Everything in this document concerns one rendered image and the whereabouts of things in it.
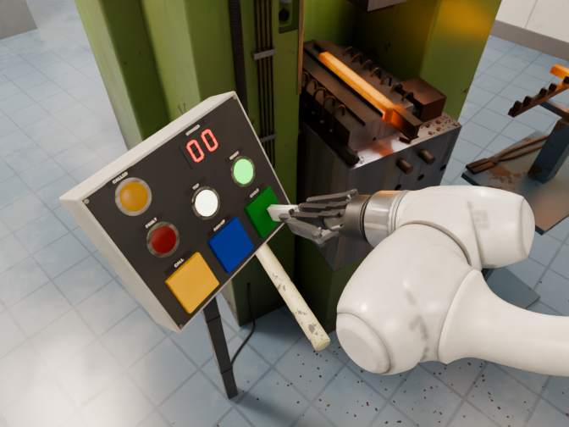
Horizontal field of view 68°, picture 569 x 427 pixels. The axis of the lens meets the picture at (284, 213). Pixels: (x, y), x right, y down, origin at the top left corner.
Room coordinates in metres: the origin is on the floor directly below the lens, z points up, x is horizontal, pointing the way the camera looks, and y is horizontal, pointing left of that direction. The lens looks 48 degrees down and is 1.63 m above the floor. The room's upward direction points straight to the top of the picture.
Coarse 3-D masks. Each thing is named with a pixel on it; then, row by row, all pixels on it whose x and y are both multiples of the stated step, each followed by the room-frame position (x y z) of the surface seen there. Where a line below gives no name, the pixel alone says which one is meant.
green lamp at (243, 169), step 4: (240, 160) 0.59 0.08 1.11; (244, 160) 0.60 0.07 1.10; (236, 164) 0.58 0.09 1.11; (240, 164) 0.59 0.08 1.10; (244, 164) 0.59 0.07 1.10; (248, 164) 0.60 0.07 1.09; (236, 168) 0.58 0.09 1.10; (240, 168) 0.58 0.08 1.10; (244, 168) 0.59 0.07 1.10; (248, 168) 0.59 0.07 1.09; (236, 172) 0.57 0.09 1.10; (240, 172) 0.58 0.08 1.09; (244, 172) 0.58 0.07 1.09; (248, 172) 0.59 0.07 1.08; (252, 172) 0.59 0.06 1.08; (236, 176) 0.57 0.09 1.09; (240, 176) 0.57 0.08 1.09; (244, 176) 0.58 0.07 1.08; (248, 176) 0.58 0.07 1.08; (240, 180) 0.57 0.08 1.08; (244, 180) 0.57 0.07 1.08; (248, 180) 0.58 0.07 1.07
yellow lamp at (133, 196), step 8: (128, 184) 0.46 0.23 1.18; (136, 184) 0.46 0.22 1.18; (120, 192) 0.44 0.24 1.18; (128, 192) 0.45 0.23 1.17; (136, 192) 0.45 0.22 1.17; (144, 192) 0.46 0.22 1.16; (120, 200) 0.43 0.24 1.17; (128, 200) 0.44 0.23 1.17; (136, 200) 0.44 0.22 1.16; (144, 200) 0.45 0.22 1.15; (128, 208) 0.43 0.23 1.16; (136, 208) 0.44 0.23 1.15
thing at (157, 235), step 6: (162, 228) 0.43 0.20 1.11; (168, 228) 0.44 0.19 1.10; (156, 234) 0.42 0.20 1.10; (162, 234) 0.43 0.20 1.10; (168, 234) 0.43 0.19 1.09; (174, 234) 0.44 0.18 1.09; (156, 240) 0.42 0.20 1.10; (162, 240) 0.42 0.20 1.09; (168, 240) 0.43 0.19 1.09; (174, 240) 0.43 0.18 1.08; (156, 246) 0.41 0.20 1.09; (162, 246) 0.41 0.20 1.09; (168, 246) 0.42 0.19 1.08; (162, 252) 0.41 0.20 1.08
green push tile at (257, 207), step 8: (264, 192) 0.58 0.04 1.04; (272, 192) 0.59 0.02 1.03; (256, 200) 0.56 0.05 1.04; (264, 200) 0.57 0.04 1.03; (272, 200) 0.58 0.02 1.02; (248, 208) 0.54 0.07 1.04; (256, 208) 0.55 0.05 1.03; (264, 208) 0.56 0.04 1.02; (248, 216) 0.53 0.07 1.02; (256, 216) 0.54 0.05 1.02; (264, 216) 0.55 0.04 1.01; (256, 224) 0.53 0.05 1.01; (264, 224) 0.53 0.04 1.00; (272, 224) 0.54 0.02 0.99; (264, 232) 0.52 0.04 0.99
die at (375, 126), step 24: (336, 48) 1.24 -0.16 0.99; (312, 72) 1.11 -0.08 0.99; (336, 72) 1.09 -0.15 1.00; (360, 72) 1.11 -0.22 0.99; (312, 96) 1.00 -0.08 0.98; (336, 96) 0.99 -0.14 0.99; (360, 96) 0.98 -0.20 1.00; (384, 96) 0.97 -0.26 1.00; (336, 120) 0.90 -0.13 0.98; (360, 120) 0.89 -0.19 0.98; (360, 144) 0.87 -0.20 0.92
